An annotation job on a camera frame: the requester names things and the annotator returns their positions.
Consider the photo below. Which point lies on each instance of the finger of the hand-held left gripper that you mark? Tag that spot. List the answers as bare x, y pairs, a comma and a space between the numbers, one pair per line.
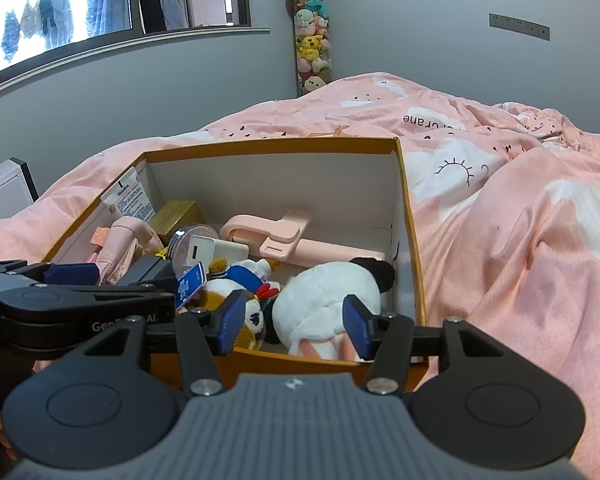
105, 302
72, 274

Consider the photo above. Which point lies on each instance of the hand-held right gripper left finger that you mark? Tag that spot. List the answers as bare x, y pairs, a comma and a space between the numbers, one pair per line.
230, 325

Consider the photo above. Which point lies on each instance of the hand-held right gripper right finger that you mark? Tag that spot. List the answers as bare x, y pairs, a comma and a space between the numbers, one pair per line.
355, 330

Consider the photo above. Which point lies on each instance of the white plush toy pink stripes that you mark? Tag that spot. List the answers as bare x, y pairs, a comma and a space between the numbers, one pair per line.
320, 300

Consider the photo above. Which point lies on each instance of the gold box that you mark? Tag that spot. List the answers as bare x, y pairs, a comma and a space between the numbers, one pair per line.
172, 215

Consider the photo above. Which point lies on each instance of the orange cardboard box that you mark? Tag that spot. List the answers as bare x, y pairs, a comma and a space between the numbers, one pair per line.
280, 185

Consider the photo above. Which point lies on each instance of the brown white plush dog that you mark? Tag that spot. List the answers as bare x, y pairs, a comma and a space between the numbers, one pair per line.
252, 317

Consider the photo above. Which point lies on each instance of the blue white plush duck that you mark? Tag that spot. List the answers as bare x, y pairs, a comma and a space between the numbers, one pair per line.
245, 277

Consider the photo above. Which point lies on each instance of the pink fabric pouch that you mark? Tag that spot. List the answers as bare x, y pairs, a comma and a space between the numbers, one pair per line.
122, 250

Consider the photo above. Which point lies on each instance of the blue paper tag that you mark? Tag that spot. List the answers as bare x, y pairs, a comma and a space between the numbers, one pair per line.
190, 282

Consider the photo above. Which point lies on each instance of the white charger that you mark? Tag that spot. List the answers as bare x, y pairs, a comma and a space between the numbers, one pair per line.
220, 255

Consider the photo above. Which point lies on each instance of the round clear lid jar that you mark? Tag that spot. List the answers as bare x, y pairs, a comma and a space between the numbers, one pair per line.
180, 252

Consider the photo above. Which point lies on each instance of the white printed packet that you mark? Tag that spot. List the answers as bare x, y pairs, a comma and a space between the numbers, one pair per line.
130, 200

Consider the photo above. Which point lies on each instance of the white cabinet black edge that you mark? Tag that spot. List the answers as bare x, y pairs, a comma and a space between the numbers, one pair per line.
0, 195

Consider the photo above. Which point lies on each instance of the pink printed blanket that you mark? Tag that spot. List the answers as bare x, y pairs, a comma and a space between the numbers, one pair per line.
505, 210

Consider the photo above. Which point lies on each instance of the row of hanging clothes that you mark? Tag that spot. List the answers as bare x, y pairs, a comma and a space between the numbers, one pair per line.
105, 0

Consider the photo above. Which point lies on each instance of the clear tube of plush toys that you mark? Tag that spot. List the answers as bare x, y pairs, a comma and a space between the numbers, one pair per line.
310, 45

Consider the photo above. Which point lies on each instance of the wall socket strip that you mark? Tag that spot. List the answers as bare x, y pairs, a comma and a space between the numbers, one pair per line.
520, 26

